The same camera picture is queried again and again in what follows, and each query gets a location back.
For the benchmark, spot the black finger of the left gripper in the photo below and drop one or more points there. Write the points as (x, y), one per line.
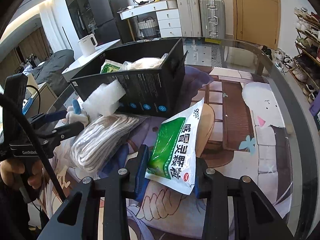
(64, 132)

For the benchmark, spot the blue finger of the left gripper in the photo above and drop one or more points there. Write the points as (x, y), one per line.
(42, 119)

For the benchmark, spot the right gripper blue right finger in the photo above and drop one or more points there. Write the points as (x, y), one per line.
(254, 215)

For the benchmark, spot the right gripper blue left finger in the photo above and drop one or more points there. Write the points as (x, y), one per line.
(78, 215)

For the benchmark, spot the white plush toy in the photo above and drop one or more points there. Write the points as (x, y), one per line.
(76, 114)

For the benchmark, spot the green medicine packet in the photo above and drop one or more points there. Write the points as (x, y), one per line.
(110, 66)
(172, 162)

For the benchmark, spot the person's left hand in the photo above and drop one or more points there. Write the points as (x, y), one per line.
(11, 168)

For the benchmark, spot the dark grey beanbag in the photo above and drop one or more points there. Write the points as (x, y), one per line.
(50, 71)

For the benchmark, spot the white side table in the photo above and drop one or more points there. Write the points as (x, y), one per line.
(78, 64)

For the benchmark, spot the white electric kettle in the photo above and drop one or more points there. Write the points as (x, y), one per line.
(88, 45)

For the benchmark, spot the black storage box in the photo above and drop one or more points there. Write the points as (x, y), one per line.
(152, 92)

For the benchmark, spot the black refrigerator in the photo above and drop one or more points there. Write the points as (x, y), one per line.
(110, 26)

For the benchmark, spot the black glass cabinet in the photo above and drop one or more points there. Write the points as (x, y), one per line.
(82, 17)

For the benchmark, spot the woven basket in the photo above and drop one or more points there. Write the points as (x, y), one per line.
(148, 28)

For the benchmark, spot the shoe rack with shoes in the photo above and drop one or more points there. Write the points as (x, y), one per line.
(306, 71)

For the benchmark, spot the white drawer desk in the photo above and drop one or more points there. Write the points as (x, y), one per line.
(164, 12)

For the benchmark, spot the white suitcase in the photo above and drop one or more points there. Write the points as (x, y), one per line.
(189, 11)

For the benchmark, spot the silver suitcase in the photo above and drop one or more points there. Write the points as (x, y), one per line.
(213, 19)

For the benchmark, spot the wooden door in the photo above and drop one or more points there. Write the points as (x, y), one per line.
(257, 21)

